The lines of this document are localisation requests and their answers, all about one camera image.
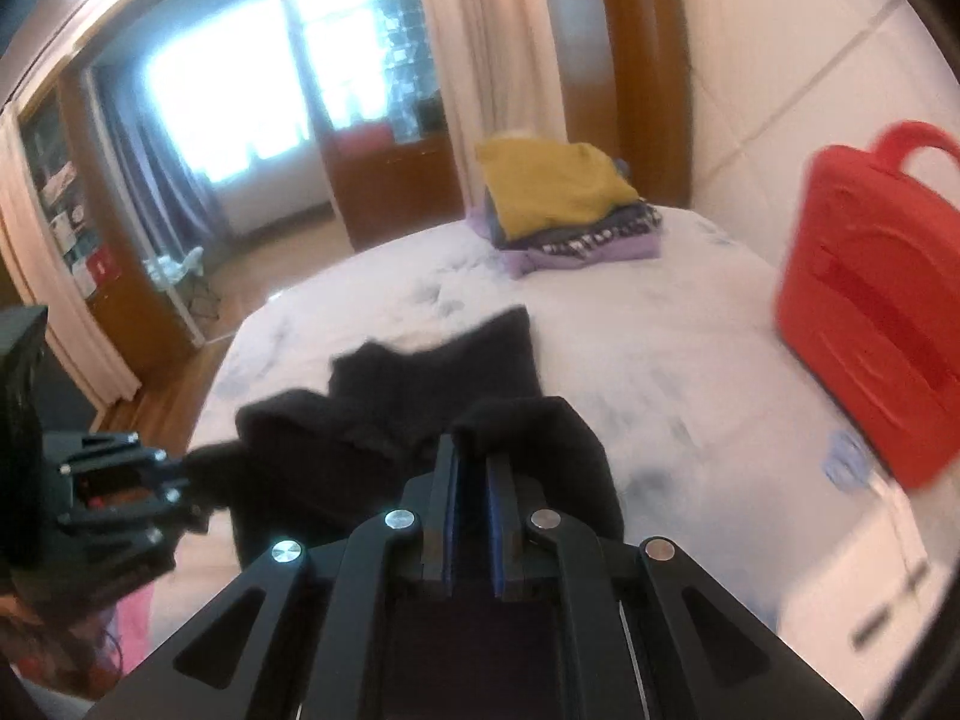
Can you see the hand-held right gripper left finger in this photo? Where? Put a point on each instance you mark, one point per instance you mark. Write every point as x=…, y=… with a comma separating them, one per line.
x=450, y=540

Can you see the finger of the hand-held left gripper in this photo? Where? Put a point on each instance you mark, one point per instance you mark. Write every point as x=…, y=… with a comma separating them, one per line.
x=112, y=448
x=161, y=511

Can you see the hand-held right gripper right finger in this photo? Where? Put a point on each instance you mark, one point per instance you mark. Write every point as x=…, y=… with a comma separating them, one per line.
x=493, y=540

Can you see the black garment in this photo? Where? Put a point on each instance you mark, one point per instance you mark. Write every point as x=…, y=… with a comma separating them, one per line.
x=360, y=420

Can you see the pink cloth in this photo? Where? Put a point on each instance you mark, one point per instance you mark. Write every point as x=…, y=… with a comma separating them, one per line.
x=133, y=630

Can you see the white folding rack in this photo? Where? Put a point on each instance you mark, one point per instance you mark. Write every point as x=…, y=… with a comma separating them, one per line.
x=184, y=277

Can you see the wooden bookshelf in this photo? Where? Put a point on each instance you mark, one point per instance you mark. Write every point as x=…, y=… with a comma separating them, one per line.
x=67, y=210

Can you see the bed with white sheet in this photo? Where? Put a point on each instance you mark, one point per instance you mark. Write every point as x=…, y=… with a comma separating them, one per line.
x=675, y=360

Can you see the grey blue curtain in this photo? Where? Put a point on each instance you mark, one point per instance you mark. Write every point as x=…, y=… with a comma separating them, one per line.
x=161, y=172

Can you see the purple folded garment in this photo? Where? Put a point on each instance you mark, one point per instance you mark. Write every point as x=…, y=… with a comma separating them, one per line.
x=570, y=255

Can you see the dark patterned folded garment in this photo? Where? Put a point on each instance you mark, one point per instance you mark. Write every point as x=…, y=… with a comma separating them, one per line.
x=600, y=232

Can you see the yellow folded garment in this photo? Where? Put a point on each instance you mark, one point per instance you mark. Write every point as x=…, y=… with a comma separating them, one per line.
x=551, y=184

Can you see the wooden glazed door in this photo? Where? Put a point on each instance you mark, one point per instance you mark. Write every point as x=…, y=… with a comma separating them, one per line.
x=390, y=180

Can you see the bright window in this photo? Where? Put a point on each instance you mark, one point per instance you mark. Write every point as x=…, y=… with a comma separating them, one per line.
x=247, y=82

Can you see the white bedside cabinet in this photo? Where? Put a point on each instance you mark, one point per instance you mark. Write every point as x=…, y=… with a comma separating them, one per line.
x=900, y=585

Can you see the red plastic case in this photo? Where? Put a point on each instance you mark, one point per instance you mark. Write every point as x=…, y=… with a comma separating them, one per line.
x=870, y=300

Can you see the wooden door frame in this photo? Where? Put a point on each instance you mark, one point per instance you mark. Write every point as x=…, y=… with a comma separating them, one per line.
x=645, y=67

